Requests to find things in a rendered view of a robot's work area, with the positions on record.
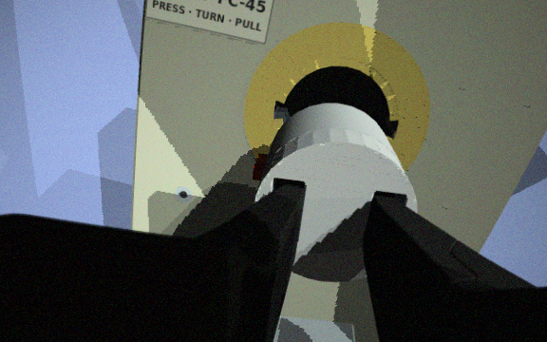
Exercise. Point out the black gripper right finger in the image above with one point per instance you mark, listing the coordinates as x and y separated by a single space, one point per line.
427 286

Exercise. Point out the grey cylinder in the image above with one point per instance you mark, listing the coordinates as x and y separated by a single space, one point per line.
343 156

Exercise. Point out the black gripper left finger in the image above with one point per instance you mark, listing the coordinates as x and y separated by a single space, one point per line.
120 285

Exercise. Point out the pale grey panel with round opening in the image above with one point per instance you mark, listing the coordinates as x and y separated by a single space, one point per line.
459 87

